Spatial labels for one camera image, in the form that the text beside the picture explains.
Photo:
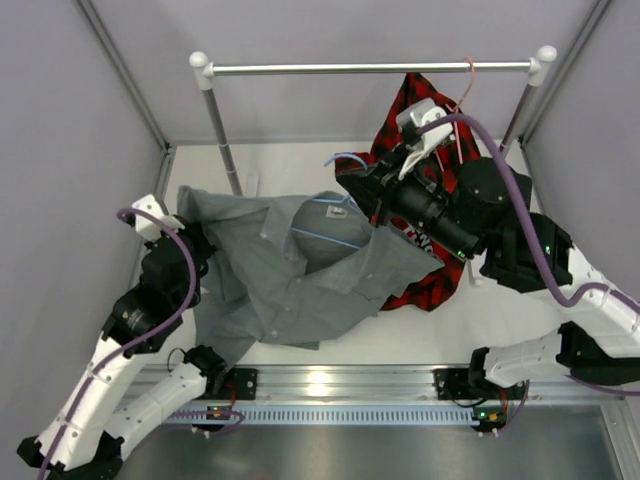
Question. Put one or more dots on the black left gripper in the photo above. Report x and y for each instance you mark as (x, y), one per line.
(197, 231)

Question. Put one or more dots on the slotted grey cable duct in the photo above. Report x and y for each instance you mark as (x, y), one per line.
(351, 415)

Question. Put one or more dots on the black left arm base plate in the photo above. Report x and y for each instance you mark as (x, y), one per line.
(239, 384)

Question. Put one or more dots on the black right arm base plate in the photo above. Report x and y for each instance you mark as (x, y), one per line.
(463, 384)

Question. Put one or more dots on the silver clothes rack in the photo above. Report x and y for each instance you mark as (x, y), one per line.
(536, 68)

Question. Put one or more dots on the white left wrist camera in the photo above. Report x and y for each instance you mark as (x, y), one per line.
(155, 209)

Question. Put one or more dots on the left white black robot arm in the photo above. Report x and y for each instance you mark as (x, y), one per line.
(93, 434)

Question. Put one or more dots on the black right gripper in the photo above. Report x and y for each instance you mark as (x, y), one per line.
(374, 188)

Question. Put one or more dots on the pink wire hanger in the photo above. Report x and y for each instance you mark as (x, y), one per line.
(460, 110)

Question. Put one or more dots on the grey button shirt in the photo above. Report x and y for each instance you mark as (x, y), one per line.
(268, 284)

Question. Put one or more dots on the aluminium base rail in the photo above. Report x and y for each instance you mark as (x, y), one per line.
(388, 384)

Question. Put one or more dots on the red black plaid shirt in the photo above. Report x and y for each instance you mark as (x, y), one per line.
(437, 287)

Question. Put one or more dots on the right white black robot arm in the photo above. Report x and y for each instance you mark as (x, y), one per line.
(487, 214)

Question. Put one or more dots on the blue wire hanger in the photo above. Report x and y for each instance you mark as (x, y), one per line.
(336, 209)

